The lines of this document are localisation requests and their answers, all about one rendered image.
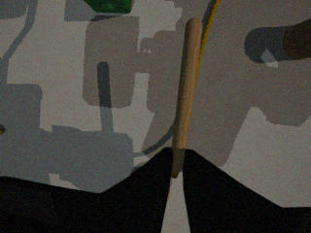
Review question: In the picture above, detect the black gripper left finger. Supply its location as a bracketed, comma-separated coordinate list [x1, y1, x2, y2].
[0, 148, 174, 233]

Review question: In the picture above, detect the wooden stick with yellow string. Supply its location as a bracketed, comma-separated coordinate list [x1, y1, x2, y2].
[171, 0, 222, 179]

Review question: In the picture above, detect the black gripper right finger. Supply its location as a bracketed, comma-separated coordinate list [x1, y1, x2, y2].
[182, 149, 311, 233]

